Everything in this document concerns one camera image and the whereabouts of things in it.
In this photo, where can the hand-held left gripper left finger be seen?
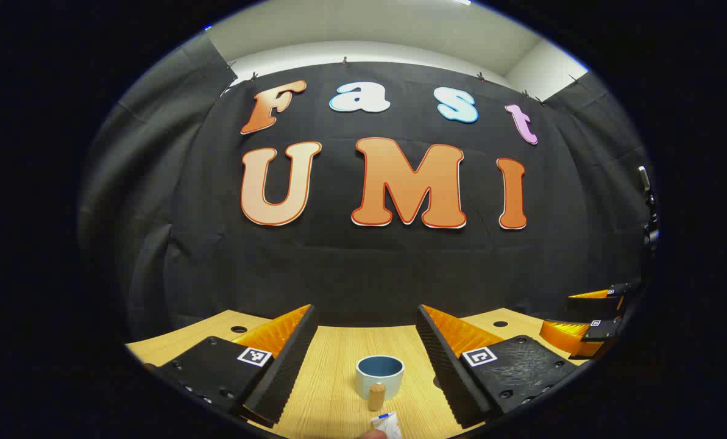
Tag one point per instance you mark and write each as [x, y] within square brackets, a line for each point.
[284, 366]

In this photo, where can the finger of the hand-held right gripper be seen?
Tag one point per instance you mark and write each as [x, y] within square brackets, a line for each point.
[588, 303]
[604, 331]

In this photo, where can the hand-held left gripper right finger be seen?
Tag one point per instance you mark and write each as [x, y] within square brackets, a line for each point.
[445, 360]

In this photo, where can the light blue cup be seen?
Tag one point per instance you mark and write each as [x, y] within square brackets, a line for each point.
[364, 383]

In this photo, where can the white toothpaste tube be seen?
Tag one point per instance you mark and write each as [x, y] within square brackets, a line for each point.
[390, 427]

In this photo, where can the wooden desktop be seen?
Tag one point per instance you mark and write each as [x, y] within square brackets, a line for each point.
[333, 378]

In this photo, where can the black backdrop cloth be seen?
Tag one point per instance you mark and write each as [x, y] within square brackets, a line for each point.
[339, 262]

